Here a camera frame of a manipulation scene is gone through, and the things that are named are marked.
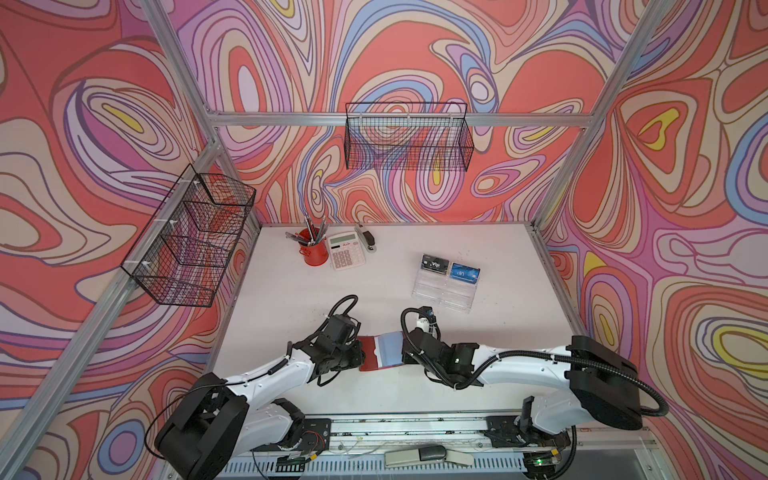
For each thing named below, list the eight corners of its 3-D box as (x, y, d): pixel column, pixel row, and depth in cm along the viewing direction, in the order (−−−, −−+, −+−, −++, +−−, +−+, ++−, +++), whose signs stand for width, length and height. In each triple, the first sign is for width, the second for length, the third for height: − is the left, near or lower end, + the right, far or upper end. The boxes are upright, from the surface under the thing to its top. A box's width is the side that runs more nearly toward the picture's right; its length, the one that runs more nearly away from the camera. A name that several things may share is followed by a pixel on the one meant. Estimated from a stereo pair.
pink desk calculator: (332, 273, 108) (330, 265, 104) (328, 242, 118) (326, 233, 114) (365, 267, 110) (364, 258, 106) (358, 237, 120) (357, 228, 116)
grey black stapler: (370, 254, 113) (369, 245, 109) (354, 234, 120) (353, 225, 116) (378, 250, 114) (377, 241, 110) (362, 230, 121) (361, 221, 117)
